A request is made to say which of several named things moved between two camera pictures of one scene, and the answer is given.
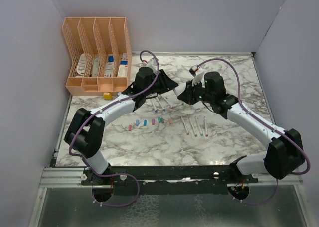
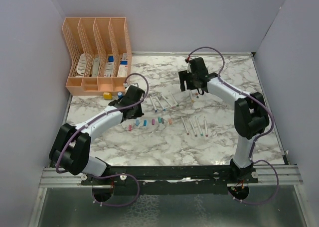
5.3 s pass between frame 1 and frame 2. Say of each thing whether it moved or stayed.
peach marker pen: stayed
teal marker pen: stayed
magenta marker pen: stayed
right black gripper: moved
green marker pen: moved
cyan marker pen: stayed
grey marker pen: stayed
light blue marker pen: stayed
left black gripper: moved
